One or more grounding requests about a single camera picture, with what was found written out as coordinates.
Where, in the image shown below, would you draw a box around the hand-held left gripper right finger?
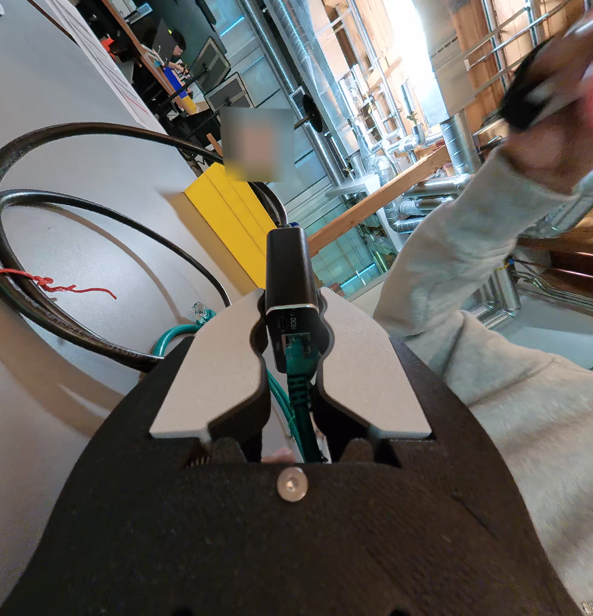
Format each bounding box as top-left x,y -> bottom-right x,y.
313,287 -> 432,460

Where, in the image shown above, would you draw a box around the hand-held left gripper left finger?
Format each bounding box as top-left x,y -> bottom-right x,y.
150,288 -> 271,458

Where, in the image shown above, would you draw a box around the green ethernet cable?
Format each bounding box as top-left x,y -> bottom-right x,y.
152,301 -> 326,464

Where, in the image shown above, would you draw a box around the black ethernet cable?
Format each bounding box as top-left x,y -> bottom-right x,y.
0,123 -> 291,373

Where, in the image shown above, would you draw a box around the black ethernet adapter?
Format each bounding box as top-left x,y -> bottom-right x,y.
265,225 -> 322,373

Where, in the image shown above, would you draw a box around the yellow plastic bin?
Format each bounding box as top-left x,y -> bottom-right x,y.
183,161 -> 279,295

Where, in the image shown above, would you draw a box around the person's right forearm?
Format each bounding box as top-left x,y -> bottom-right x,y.
374,144 -> 593,347

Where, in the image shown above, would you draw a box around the grey desk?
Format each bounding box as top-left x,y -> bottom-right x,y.
0,0 -> 278,616

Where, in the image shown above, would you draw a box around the person's right hand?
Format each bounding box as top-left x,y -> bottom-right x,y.
499,29 -> 593,193

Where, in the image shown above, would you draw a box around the silver insulated pipes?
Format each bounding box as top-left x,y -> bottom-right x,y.
364,130 -> 523,328

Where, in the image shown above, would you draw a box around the red twist tie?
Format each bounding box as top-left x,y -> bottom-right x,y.
0,269 -> 118,300

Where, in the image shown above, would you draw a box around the black round fixture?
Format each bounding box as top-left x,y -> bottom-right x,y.
296,94 -> 326,132

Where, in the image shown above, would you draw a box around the black framed case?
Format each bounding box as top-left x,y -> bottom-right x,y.
204,72 -> 255,110
190,36 -> 231,94

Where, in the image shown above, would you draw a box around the long wooden table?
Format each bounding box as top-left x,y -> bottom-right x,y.
99,0 -> 201,116

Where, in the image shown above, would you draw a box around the printed paper sheet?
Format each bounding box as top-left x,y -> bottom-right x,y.
37,0 -> 155,133

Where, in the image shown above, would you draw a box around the wooden post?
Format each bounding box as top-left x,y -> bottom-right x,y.
306,144 -> 451,258

